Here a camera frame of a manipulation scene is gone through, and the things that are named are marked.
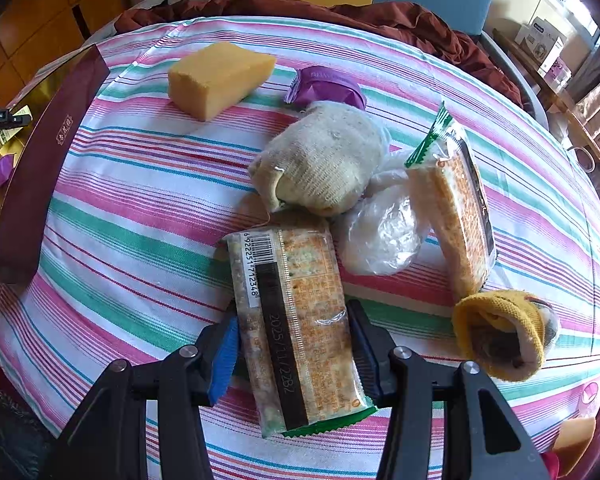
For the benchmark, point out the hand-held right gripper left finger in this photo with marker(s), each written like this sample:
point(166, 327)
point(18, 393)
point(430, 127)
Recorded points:
point(225, 360)

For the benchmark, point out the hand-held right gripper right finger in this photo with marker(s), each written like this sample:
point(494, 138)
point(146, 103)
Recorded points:
point(366, 360)

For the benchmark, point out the maroon tin box gold interior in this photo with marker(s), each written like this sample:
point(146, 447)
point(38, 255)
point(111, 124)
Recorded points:
point(55, 135)

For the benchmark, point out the cracker packet green edge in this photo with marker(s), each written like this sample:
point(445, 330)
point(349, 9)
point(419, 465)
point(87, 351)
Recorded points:
point(460, 210)
point(305, 310)

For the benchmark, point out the yellow knit sock ball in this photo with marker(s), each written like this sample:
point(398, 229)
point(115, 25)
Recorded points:
point(485, 315)

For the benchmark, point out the clear plastic bag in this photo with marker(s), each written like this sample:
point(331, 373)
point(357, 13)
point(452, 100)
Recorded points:
point(380, 230)

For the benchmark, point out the beige knit sock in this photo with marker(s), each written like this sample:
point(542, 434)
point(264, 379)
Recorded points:
point(320, 160)

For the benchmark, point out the large yellow sponge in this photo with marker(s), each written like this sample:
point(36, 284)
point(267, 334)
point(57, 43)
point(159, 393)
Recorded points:
point(215, 80)

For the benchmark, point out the purple snack packet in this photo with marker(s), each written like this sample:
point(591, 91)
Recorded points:
point(0, 172)
point(325, 85)

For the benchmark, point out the striped bedsheet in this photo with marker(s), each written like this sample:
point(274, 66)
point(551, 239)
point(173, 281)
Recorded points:
point(130, 210)

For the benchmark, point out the small orange sponge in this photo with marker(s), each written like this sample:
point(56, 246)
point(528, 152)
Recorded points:
point(575, 437)

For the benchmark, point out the wooden desk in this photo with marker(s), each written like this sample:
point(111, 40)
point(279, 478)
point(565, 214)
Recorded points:
point(555, 97)

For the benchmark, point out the maroon blanket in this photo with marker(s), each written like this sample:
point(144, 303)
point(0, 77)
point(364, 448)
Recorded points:
point(405, 25)

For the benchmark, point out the white cardboard box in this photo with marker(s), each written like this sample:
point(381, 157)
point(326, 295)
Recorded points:
point(537, 42)

